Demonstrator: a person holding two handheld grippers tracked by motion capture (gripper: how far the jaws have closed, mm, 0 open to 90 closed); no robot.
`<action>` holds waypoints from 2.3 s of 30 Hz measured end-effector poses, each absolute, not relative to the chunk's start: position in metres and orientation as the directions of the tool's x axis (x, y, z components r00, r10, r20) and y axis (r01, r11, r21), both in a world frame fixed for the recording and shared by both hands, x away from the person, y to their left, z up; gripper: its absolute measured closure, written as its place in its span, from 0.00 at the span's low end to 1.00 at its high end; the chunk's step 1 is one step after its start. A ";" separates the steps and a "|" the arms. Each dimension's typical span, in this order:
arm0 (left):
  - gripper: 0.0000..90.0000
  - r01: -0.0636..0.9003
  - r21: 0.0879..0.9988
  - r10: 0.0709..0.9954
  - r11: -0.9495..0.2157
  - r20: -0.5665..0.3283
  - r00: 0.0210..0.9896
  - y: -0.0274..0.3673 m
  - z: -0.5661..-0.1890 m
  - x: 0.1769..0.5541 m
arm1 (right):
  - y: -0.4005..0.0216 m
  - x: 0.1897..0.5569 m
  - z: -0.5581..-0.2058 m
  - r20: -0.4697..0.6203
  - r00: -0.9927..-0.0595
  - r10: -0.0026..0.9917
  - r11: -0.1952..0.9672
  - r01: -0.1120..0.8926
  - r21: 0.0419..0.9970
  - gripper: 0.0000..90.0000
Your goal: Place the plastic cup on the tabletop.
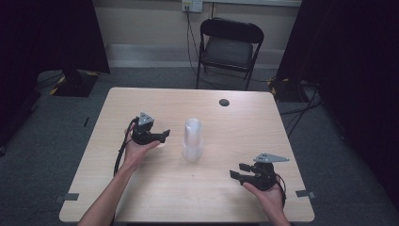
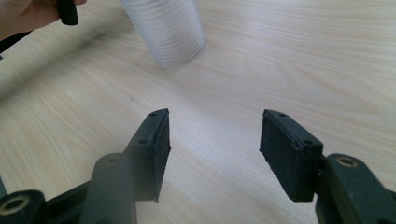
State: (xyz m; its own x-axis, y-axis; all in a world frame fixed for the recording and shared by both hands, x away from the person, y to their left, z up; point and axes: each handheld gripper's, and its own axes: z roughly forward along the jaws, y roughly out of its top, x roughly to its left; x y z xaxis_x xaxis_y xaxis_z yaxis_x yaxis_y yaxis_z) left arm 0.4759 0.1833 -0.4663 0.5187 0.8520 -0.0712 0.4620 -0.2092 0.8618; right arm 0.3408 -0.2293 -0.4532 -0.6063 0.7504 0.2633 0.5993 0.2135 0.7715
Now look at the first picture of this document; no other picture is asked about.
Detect black stand base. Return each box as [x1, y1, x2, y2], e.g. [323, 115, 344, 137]
[49, 69, 102, 98]
[268, 76, 315, 104]

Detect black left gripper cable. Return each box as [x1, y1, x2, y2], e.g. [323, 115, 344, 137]
[113, 117, 139, 177]

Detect person's left hand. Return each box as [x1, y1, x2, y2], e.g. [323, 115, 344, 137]
[123, 121, 161, 172]

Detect white wall socket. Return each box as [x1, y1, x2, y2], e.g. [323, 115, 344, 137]
[181, 0, 204, 14]

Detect person's right hand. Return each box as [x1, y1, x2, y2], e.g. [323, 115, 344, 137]
[242, 182, 287, 218]

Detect black curtain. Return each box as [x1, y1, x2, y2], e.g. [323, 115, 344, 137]
[275, 0, 399, 203]
[0, 0, 111, 149]

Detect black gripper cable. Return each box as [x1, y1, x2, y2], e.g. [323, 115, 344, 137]
[275, 173, 288, 209]
[113, 117, 139, 177]

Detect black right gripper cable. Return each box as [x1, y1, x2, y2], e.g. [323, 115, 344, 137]
[275, 173, 288, 209]

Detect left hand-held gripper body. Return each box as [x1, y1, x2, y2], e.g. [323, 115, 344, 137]
[130, 111, 158, 146]

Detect grey tape strip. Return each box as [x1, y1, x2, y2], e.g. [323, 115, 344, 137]
[295, 189, 317, 200]
[55, 192, 80, 203]

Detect stack of clear plastic cups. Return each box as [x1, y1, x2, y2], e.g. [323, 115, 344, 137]
[182, 117, 204, 163]

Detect black floor cables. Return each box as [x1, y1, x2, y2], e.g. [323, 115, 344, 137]
[278, 80, 325, 139]

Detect black folding chair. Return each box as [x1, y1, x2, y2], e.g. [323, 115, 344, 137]
[195, 17, 265, 91]

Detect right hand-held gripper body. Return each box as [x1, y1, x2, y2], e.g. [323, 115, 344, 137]
[240, 152, 291, 192]

